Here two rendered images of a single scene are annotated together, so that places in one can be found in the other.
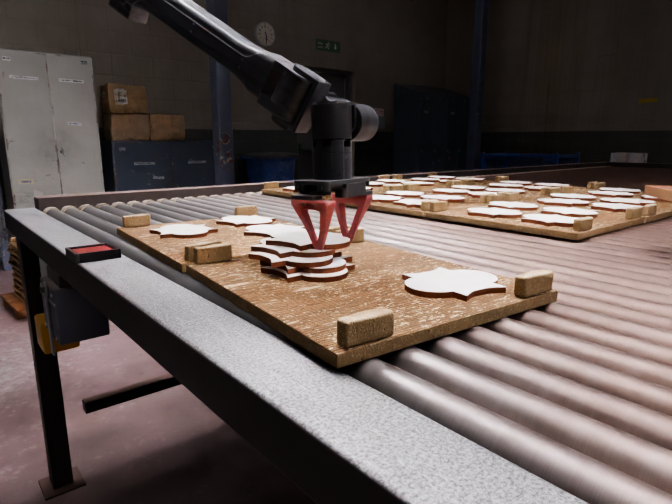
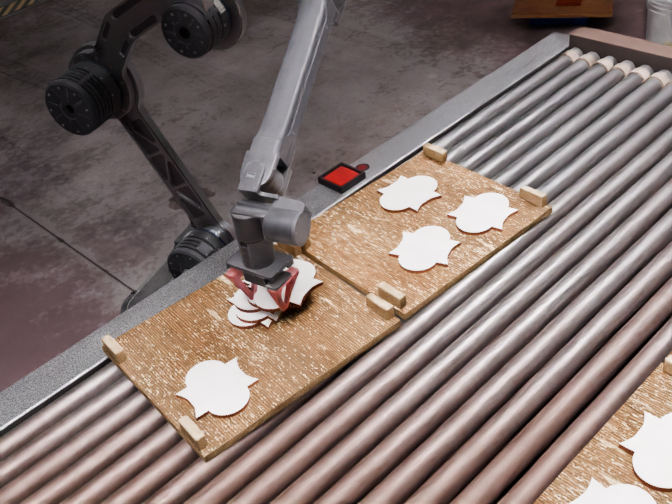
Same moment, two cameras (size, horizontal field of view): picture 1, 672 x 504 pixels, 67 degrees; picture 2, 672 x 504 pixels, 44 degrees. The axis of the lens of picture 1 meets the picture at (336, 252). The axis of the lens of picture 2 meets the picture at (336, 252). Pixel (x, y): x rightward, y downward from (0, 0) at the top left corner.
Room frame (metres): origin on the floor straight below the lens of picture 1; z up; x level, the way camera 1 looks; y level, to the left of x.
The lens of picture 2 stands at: (0.89, -1.13, 1.93)
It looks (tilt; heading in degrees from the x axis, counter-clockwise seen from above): 38 degrees down; 91
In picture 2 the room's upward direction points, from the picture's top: 10 degrees counter-clockwise
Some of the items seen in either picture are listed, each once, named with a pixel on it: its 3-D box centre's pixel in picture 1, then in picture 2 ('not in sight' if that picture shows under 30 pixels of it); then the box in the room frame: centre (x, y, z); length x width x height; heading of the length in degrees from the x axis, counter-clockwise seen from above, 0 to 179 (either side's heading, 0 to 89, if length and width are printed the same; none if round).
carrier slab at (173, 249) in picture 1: (229, 236); (416, 225); (1.03, 0.22, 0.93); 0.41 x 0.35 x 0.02; 36
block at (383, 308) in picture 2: (349, 235); (380, 306); (0.93, -0.03, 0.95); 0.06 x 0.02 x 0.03; 125
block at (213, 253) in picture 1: (212, 253); (288, 244); (0.78, 0.19, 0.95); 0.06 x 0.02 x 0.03; 125
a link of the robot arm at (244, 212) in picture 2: (333, 122); (253, 221); (0.75, 0.00, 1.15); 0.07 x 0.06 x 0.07; 151
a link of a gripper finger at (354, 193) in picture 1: (342, 212); (274, 286); (0.76, -0.01, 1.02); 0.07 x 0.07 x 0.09; 52
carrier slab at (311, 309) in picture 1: (355, 281); (249, 336); (0.69, -0.03, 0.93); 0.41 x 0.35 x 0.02; 35
